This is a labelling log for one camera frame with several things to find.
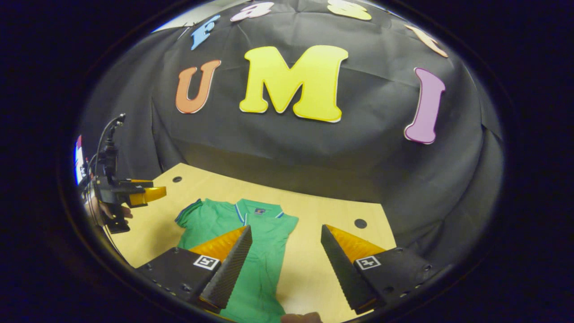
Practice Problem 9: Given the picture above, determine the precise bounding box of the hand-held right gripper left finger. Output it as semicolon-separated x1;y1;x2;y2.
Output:
135;225;252;314

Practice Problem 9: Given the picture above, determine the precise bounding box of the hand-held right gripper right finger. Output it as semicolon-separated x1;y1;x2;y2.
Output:
320;224;442;314

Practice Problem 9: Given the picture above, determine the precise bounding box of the green T-shirt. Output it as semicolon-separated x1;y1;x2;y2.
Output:
174;198;300;323

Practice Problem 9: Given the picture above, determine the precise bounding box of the bright white panel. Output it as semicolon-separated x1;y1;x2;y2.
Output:
73;135;87;185

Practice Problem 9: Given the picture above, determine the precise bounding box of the black backdrop cloth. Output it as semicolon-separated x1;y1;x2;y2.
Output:
76;0;505;270

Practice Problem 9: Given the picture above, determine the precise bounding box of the thin black cable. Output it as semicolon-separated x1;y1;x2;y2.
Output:
93;118;121;180

